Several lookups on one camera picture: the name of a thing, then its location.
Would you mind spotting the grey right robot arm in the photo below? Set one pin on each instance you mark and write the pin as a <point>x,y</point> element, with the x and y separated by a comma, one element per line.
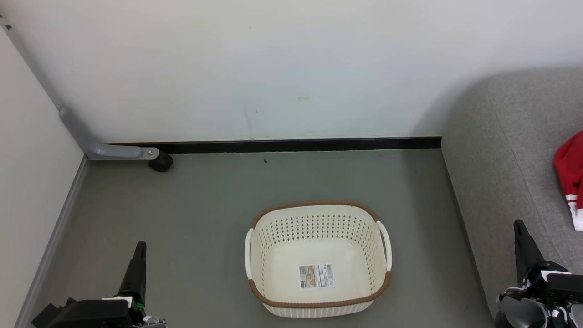
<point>521,312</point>

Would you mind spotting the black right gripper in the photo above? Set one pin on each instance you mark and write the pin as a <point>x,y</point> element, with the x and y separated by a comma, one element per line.
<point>560,294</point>

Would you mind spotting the grey metal frame leg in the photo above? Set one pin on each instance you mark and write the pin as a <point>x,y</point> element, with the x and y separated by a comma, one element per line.
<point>104,150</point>

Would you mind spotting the grey fabric sofa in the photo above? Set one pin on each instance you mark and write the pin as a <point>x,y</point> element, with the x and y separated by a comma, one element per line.
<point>505,173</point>

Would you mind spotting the black caster wheel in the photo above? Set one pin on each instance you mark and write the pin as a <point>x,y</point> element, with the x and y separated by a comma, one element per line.
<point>161,162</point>

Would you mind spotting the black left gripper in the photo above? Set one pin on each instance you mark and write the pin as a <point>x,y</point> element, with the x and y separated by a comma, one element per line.
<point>91,314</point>

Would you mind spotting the grey panel bottom rail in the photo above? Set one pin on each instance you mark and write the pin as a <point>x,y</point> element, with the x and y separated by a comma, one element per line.
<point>50,246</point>

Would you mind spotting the white laundry basket brown rim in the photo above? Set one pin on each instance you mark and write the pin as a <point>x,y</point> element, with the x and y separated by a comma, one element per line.
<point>319,210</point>

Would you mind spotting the paper label sticker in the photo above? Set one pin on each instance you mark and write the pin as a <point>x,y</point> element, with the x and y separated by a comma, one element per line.
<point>316,276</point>

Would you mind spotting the black baseboard strip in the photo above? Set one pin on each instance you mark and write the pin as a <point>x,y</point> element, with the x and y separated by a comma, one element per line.
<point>296,145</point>

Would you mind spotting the red garment with striped hem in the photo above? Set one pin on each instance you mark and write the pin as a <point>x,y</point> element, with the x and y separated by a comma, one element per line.
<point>571,168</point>

